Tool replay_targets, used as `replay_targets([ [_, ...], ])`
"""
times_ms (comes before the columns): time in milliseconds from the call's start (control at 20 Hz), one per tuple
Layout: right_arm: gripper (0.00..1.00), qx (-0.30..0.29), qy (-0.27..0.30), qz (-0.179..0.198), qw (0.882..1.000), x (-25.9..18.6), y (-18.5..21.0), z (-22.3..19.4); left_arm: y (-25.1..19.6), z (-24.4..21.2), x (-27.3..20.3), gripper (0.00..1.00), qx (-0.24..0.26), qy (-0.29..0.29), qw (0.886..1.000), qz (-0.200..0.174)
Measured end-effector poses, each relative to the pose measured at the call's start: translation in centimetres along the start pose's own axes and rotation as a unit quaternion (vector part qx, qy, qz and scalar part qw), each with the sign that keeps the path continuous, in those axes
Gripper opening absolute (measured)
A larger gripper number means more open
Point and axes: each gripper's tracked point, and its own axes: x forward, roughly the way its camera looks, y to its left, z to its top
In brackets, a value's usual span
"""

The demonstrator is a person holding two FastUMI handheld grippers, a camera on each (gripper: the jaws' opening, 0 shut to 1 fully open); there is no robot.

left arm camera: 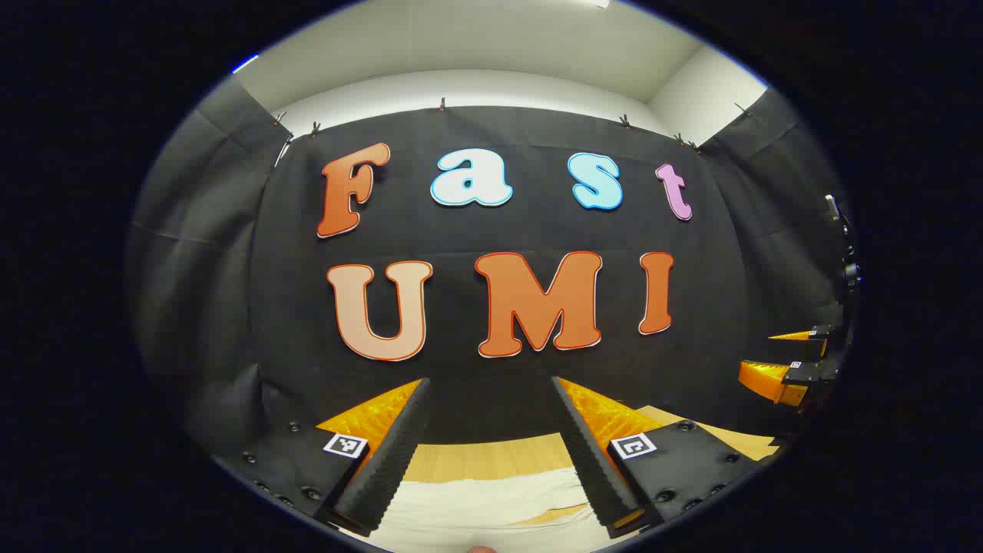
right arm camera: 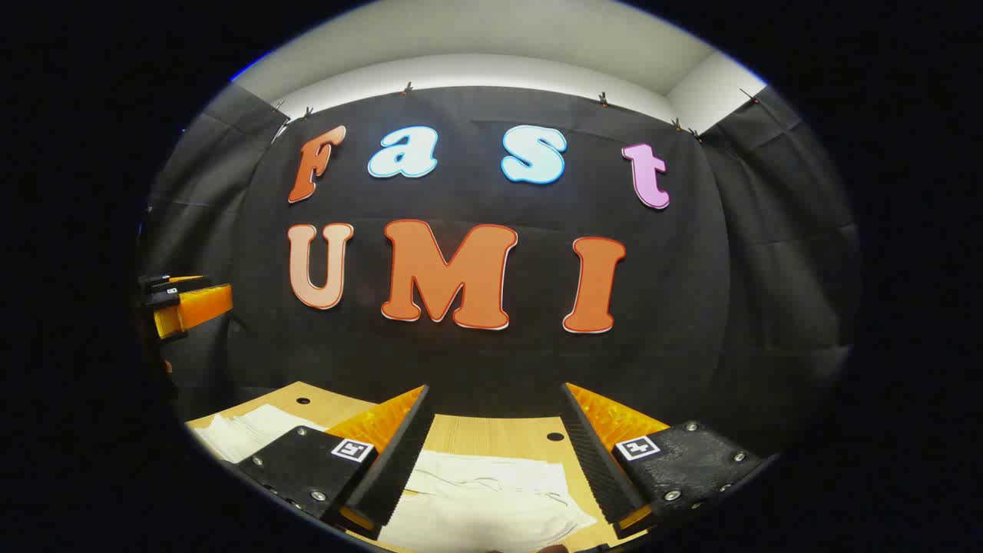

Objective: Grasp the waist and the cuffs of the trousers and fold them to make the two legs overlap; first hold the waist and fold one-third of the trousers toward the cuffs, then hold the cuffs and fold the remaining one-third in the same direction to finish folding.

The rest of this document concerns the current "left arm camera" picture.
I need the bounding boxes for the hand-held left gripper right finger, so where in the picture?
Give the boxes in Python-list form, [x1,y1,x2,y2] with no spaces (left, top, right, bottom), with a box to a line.
[550,376,784,539]

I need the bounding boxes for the black backdrop cloth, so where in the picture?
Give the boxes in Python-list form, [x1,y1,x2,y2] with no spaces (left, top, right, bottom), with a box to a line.
[127,77,855,462]

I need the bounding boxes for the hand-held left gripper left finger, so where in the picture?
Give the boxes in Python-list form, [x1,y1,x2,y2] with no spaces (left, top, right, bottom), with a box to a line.
[213,376,432,537]

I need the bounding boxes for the white jeans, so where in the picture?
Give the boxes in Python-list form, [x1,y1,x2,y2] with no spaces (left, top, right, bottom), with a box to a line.
[342,467,638,553]

